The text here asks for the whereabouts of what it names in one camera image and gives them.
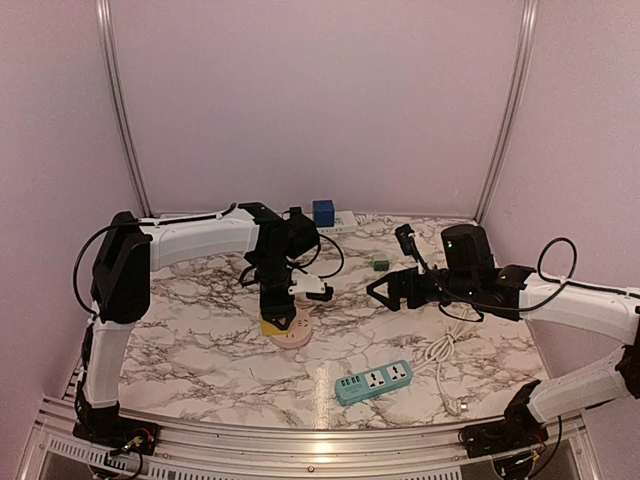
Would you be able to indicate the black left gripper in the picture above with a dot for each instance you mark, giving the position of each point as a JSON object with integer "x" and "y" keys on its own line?
{"x": 273, "y": 307}

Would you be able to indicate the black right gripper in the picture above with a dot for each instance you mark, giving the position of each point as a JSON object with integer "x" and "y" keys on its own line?
{"x": 396, "y": 280}

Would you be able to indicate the yellow cube power socket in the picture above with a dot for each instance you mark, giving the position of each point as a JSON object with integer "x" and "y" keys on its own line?
{"x": 268, "y": 329}

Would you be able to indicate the pink round power socket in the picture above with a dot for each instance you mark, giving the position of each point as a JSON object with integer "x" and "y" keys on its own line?
{"x": 298, "y": 335}

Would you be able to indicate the green cube plug adapter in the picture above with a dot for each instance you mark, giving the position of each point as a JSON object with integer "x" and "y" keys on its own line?
{"x": 380, "y": 262}

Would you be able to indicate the white multicolour power strip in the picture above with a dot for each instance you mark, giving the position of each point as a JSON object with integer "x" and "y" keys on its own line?
{"x": 344, "y": 222}

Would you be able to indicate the blue cube power socket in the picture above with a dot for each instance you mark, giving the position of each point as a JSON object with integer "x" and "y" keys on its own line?
{"x": 323, "y": 213}

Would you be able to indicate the black power adapter with cable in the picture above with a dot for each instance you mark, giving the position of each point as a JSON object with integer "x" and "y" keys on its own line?
{"x": 292, "y": 211}

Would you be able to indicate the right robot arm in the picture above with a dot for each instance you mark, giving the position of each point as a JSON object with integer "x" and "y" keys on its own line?
{"x": 516, "y": 293}

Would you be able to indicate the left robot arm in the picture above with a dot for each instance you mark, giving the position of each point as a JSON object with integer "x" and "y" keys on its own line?
{"x": 132, "y": 249}

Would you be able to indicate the teal power strip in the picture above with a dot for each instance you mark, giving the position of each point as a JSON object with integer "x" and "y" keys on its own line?
{"x": 359, "y": 387}

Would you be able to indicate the aluminium front rail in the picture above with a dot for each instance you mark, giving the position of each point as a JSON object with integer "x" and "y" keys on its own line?
{"x": 188, "y": 449}

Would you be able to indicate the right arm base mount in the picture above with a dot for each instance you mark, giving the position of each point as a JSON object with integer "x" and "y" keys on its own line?
{"x": 517, "y": 429}

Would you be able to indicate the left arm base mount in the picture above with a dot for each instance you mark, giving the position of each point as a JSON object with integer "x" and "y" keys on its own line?
{"x": 107, "y": 428}

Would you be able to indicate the right aluminium frame post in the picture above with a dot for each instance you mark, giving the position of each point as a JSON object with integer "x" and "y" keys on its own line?
{"x": 517, "y": 85}

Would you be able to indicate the aluminium frame post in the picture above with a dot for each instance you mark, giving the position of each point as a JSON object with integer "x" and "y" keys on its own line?
{"x": 517, "y": 85}
{"x": 109, "y": 49}

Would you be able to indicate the left aluminium frame post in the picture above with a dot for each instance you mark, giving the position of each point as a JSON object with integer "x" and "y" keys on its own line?
{"x": 109, "y": 49}

